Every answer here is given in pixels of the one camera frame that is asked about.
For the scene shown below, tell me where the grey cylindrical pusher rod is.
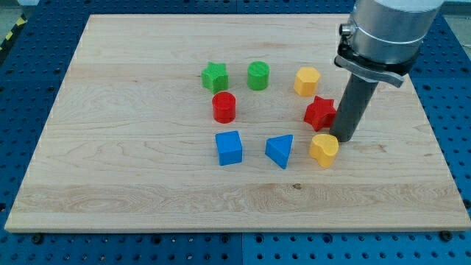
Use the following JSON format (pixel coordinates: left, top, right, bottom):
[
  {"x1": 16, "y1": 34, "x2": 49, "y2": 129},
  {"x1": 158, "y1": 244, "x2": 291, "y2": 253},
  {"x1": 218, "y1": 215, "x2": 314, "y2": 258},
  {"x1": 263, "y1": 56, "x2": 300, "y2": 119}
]
[{"x1": 329, "y1": 74, "x2": 378, "y2": 142}]

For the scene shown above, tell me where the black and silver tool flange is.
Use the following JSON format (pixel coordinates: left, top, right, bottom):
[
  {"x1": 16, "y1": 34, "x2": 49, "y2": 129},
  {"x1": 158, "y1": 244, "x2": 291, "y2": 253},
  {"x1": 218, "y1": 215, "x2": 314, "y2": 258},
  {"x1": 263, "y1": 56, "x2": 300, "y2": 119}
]
[{"x1": 334, "y1": 43, "x2": 419, "y2": 88}]

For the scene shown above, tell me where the red star block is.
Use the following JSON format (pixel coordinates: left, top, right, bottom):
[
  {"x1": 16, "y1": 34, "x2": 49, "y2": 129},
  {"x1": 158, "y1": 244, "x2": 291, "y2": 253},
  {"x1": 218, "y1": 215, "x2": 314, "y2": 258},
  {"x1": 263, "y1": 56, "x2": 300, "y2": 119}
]
[{"x1": 303, "y1": 96, "x2": 336, "y2": 132}]

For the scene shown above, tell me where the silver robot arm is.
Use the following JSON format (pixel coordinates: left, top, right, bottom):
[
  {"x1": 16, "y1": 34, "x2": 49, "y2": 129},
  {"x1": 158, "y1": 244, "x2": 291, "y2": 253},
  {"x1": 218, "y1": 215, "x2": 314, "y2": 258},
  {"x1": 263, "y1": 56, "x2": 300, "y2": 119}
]
[{"x1": 329, "y1": 0, "x2": 444, "y2": 142}]

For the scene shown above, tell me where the green star block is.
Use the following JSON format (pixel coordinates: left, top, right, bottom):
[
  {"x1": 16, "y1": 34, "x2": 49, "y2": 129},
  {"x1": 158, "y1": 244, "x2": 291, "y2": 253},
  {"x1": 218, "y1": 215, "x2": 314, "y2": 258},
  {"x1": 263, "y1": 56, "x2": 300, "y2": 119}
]
[{"x1": 201, "y1": 62, "x2": 229, "y2": 94}]

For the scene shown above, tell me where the light wooden board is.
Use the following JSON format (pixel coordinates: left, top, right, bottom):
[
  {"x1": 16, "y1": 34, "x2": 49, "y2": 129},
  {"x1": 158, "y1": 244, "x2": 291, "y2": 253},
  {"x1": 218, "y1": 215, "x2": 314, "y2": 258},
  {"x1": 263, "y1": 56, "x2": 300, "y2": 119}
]
[{"x1": 5, "y1": 14, "x2": 470, "y2": 233}]

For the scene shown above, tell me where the yellow hexagon block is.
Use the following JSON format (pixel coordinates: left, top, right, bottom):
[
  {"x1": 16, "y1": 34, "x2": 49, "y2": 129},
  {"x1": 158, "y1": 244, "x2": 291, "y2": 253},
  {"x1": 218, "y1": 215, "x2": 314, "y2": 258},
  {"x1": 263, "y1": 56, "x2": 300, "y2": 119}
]
[{"x1": 294, "y1": 67, "x2": 321, "y2": 96}]

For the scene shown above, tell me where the yellow heart block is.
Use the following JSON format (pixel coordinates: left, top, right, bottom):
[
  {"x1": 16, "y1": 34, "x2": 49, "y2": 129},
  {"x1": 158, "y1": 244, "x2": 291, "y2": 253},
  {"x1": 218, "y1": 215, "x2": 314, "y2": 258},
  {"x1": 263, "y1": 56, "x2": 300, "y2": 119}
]
[{"x1": 309, "y1": 134, "x2": 339, "y2": 168}]

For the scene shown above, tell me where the blue triangle block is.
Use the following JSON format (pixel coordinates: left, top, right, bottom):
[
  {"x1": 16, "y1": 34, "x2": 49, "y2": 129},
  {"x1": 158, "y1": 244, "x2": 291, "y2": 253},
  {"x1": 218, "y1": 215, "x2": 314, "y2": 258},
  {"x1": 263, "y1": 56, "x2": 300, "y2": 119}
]
[{"x1": 265, "y1": 135, "x2": 294, "y2": 169}]

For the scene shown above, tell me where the green cylinder block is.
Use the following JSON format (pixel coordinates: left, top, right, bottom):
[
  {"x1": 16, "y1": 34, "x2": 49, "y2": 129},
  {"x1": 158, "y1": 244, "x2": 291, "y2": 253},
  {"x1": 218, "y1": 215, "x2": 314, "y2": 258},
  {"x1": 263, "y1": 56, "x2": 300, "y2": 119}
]
[{"x1": 247, "y1": 61, "x2": 270, "y2": 91}]

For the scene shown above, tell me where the red cylinder block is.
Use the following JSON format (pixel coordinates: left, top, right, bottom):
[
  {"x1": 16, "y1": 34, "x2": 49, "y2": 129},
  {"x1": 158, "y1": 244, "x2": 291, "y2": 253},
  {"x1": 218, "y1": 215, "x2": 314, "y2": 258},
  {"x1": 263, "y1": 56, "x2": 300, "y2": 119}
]
[{"x1": 212, "y1": 91, "x2": 236, "y2": 124}]

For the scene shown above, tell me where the blue cube block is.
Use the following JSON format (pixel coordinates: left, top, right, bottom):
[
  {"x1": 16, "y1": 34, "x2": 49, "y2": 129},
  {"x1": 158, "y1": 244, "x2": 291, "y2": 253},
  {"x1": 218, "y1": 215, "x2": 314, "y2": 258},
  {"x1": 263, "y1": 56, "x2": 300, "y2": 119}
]
[{"x1": 215, "y1": 131, "x2": 243, "y2": 166}]

